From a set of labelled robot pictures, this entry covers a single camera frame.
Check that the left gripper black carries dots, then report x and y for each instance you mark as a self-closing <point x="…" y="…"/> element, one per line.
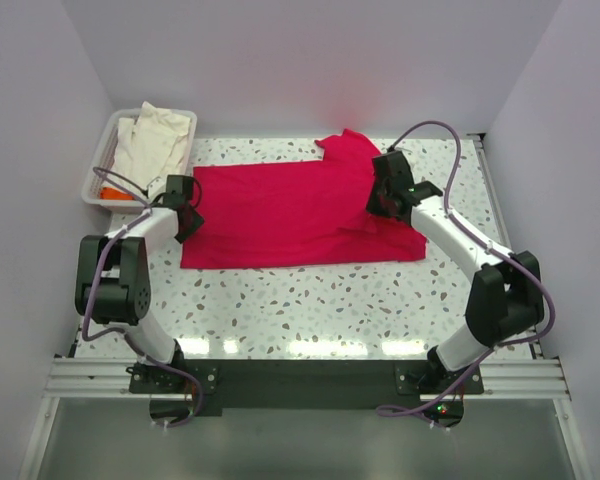
<point x="197" y="221"/>

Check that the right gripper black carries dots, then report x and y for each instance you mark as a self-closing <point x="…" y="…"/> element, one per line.
<point x="372" y="206"/>

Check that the red t shirt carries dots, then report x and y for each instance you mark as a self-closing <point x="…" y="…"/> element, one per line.
<point x="297" y="213"/>

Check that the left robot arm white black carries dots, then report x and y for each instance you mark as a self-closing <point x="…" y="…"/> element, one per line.
<point x="113" y="291"/>

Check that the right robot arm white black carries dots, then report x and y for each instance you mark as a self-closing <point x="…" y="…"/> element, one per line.
<point x="504" y="297"/>

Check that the cream t shirt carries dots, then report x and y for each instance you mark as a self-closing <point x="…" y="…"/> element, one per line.
<point x="152" y="145"/>

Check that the orange t shirt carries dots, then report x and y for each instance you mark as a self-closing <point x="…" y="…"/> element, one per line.
<point x="113" y="194"/>

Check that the white plastic basket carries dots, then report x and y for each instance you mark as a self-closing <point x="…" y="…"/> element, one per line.
<point x="100" y="174"/>

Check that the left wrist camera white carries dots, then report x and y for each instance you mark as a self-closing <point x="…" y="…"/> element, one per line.
<point x="155" y="187"/>

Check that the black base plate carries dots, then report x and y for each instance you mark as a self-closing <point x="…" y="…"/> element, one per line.
<point x="221" y="385"/>

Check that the aluminium frame rail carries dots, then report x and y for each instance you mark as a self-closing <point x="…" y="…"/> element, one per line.
<point x="71" y="378"/>

